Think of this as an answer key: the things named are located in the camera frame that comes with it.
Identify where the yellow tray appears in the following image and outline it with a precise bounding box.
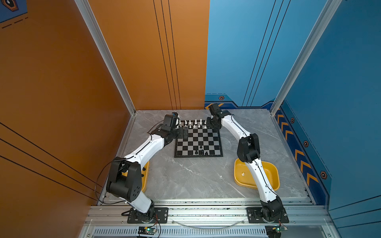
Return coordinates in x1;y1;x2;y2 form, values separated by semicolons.
234;159;280;191
141;162;150;192

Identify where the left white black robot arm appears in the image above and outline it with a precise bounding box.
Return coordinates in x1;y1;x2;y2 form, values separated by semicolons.
106;112;188;223

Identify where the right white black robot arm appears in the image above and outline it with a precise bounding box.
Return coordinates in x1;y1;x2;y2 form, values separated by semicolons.
206;103;289;223

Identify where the left green circuit board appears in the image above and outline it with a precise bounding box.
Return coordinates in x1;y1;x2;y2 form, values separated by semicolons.
138;227;158;238

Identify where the green circuit board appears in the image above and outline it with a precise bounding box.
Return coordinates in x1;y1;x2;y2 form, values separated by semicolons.
265;225;288;238
138;227;158;238

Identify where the right green circuit board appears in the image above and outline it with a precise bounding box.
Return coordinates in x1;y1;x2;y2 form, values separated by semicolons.
265;225;288;238

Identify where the black white chessboard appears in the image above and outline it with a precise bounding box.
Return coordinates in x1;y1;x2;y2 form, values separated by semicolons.
174;119;223;158

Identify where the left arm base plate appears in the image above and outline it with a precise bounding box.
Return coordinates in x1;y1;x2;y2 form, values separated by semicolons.
127;207;169;224

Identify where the aluminium front frame rail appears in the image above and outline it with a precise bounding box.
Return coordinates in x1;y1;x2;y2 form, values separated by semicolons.
79;198;339;238

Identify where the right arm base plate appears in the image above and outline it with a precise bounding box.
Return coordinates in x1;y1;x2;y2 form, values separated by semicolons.
246;206;289;224

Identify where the left aluminium corner post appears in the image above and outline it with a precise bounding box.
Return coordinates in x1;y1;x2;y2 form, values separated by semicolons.
74;0;136;116

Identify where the aluminium corner post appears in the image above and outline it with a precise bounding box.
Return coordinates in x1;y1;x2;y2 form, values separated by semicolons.
74;0;136;116
270;0;342;116

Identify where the right aluminium corner post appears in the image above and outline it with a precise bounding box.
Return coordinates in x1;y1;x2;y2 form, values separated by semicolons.
270;0;342;116

